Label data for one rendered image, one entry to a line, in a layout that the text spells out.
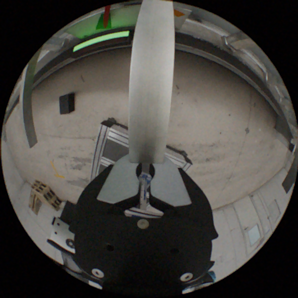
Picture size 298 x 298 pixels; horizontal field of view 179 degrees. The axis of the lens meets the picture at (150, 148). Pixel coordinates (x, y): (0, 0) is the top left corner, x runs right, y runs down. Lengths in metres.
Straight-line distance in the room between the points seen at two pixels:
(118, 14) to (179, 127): 0.99
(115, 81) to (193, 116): 0.77
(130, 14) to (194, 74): 0.88
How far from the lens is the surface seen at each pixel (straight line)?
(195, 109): 1.03
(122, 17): 0.28
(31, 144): 0.26
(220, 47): 0.35
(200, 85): 1.05
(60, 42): 0.40
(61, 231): 0.35
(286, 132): 2.69
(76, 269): 0.51
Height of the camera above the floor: 0.94
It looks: 60 degrees down
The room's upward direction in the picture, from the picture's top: 180 degrees clockwise
